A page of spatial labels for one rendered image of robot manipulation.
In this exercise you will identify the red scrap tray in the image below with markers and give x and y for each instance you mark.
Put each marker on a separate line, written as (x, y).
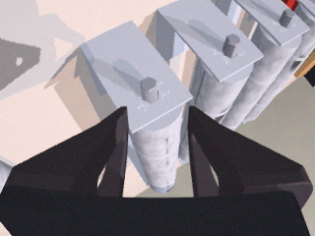
(291, 4)

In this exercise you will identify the brown cardboard box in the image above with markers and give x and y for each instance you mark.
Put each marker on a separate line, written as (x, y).
(308, 63)

